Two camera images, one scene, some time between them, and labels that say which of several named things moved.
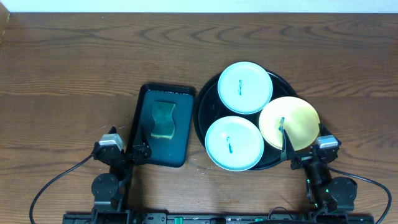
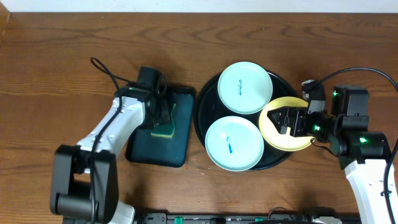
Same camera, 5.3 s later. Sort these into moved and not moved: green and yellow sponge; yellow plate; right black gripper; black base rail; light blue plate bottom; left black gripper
Moved: right black gripper; left black gripper
Not moved: yellow plate; green and yellow sponge; light blue plate bottom; black base rail
